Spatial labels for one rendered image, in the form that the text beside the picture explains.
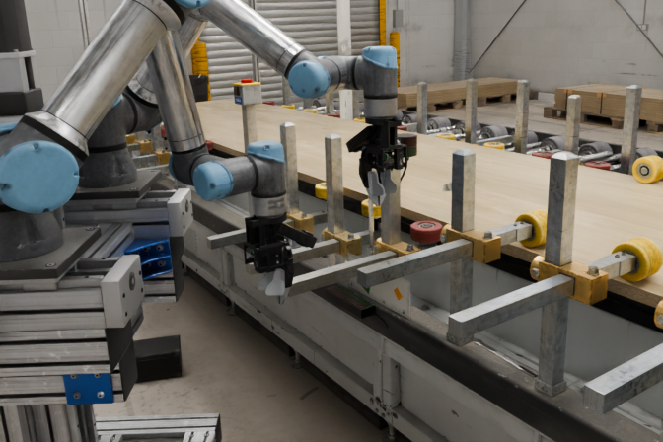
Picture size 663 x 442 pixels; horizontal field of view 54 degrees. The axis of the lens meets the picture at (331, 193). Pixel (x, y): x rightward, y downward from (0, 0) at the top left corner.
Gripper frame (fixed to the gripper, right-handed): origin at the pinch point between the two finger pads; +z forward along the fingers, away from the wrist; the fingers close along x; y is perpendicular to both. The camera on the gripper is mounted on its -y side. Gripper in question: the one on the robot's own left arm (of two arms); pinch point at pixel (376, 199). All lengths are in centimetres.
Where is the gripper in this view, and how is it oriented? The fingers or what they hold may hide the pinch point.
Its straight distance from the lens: 153.6
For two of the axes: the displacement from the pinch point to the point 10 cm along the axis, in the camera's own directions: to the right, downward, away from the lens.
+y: 5.5, 2.1, -8.1
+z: 0.3, 9.6, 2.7
